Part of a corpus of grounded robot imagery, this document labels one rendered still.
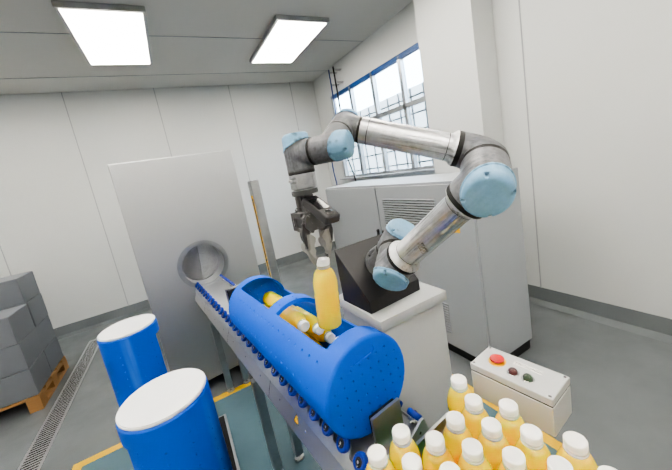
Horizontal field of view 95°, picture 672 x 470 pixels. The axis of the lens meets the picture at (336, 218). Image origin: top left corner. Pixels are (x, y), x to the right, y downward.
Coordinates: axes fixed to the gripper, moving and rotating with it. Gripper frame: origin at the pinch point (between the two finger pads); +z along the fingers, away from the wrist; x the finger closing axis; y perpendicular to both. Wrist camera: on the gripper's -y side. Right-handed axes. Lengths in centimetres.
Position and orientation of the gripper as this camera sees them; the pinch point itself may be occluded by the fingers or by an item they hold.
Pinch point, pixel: (322, 258)
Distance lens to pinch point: 88.5
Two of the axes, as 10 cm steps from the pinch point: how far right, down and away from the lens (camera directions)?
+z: 1.8, 9.7, 1.6
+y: -5.7, -0.3, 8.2
